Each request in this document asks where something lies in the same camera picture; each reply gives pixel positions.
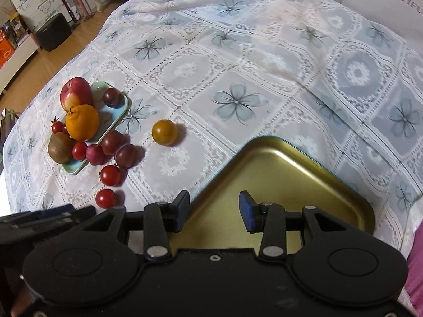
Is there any orange box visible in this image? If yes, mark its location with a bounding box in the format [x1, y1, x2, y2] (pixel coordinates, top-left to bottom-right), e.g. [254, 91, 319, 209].
[0, 29, 16, 69]

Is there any red cherry tomato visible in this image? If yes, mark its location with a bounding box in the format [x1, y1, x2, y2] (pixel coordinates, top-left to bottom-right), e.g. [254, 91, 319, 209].
[100, 165, 125, 186]
[95, 189, 119, 209]
[72, 141, 88, 161]

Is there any white low cabinet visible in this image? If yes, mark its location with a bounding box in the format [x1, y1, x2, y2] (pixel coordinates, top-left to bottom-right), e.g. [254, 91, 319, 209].
[0, 34, 42, 95]

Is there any small cherry tomato with stem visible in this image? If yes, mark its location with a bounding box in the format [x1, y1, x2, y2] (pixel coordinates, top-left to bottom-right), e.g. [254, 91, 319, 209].
[50, 116, 67, 135]

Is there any pink cloth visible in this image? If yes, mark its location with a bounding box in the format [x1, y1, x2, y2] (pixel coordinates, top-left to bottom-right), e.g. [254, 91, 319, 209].
[401, 220, 423, 317]

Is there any orange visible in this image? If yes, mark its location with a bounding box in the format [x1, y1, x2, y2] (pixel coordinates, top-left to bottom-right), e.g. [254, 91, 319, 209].
[65, 104, 100, 141]

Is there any dark purple plum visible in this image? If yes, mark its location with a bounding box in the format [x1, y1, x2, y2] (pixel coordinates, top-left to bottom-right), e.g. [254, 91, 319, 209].
[103, 87, 120, 108]

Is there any round yellow-orange fruit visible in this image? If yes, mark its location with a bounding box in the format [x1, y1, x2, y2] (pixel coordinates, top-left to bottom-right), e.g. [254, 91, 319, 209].
[151, 119, 178, 146]

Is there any dark red plum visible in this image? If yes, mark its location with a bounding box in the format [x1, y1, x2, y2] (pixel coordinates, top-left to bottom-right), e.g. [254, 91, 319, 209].
[101, 130, 126, 156]
[114, 144, 137, 169]

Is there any white floral lace tablecloth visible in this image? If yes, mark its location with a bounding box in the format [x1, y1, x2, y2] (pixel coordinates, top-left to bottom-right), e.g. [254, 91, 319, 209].
[0, 0, 423, 253]

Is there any red apple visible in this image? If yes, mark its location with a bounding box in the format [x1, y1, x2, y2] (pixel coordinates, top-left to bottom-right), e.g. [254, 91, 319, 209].
[60, 77, 94, 113]

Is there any black stool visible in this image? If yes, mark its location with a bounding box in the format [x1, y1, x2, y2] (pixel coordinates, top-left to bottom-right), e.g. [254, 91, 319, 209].
[35, 13, 72, 52]

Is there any pinkish red plum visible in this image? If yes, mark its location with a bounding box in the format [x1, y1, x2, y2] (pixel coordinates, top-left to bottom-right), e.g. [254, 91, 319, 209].
[86, 144, 106, 166]

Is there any light green plate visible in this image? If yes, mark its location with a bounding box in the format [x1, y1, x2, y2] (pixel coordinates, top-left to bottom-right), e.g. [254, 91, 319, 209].
[59, 81, 130, 175]

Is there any brown kiwi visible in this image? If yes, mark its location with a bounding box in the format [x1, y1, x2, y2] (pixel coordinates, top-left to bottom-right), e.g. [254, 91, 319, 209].
[48, 132, 76, 164]

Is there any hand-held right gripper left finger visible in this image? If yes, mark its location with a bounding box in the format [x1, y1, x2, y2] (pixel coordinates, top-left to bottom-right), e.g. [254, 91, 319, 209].
[81, 190, 191, 259]

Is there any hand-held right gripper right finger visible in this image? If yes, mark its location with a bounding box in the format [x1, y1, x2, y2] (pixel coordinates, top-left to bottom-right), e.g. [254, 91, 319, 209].
[239, 190, 361, 260]

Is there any white cartoon print cabinet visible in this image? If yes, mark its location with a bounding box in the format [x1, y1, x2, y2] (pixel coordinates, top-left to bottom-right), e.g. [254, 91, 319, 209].
[3, 0, 64, 34]

